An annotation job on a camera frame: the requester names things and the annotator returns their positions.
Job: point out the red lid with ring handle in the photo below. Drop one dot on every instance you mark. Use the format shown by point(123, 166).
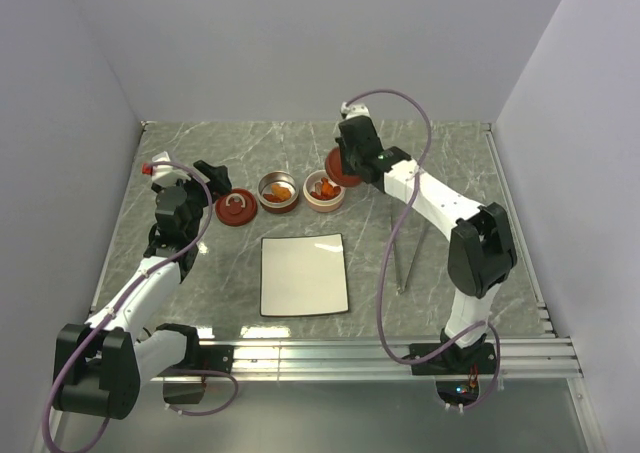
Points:
point(237, 208)

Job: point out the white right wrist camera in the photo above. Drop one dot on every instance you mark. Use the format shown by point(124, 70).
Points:
point(351, 110)

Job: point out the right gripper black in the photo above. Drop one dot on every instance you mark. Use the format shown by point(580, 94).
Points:
point(345, 166)

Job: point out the pink cream round container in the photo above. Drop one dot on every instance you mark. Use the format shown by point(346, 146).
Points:
point(317, 204)

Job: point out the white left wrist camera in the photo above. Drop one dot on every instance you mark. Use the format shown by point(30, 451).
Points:
point(163, 175)

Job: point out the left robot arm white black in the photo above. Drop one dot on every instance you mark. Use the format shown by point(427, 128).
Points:
point(101, 365)

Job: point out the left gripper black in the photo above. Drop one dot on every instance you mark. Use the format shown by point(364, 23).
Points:
point(218, 175)

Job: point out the orange fried chicken piece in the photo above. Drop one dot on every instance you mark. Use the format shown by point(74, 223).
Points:
point(285, 195)

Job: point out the large orange drumstick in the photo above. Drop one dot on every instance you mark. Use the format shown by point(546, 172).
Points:
point(327, 189)

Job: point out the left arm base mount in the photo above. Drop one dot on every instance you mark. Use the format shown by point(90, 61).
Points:
point(216, 358)

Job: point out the metal tongs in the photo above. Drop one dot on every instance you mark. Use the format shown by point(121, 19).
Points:
point(406, 250)

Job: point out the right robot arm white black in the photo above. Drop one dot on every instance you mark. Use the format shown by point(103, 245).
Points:
point(482, 250)

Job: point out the white square plate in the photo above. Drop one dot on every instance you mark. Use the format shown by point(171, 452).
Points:
point(303, 276)

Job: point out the red lid with white tab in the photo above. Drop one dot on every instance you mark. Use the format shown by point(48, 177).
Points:
point(333, 168)

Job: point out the aluminium rail frame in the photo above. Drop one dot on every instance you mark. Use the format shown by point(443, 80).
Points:
point(541, 381)

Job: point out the steel bowl red base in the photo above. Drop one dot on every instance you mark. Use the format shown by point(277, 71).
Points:
point(282, 180)

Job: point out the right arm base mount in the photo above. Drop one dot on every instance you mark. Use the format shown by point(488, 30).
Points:
point(480, 358)

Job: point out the dark red curved sausage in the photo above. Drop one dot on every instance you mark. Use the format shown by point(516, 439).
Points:
point(271, 198)

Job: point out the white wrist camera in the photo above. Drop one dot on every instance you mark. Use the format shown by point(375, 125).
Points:
point(351, 110)
point(163, 175)

